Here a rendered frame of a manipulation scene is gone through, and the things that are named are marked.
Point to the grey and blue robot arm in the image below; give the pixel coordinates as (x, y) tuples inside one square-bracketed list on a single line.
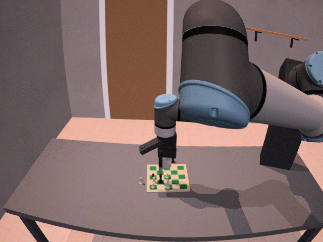
[(219, 87)]

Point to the green and cream chessboard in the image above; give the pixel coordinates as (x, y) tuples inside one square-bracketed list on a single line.
[(178, 178)]

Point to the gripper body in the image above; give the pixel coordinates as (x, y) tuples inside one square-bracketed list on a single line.
[(168, 149)]

